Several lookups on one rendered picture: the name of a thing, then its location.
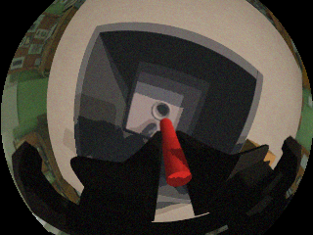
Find red peg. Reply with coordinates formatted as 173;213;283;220
159;117;193;187

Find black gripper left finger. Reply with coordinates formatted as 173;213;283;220
70;130;161;222

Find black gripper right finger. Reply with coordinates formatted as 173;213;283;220
176;130;269;216

